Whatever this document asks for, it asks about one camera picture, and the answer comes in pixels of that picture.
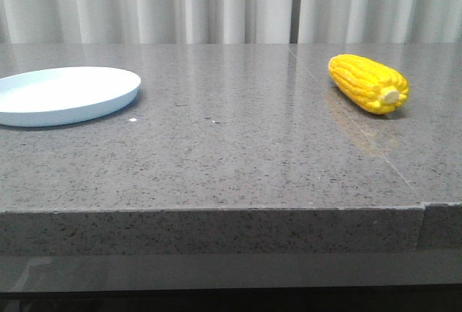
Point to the yellow toy corn cob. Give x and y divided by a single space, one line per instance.
373 86

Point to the white pleated curtain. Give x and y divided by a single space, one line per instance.
230 21

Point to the light blue round plate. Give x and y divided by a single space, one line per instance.
68 95

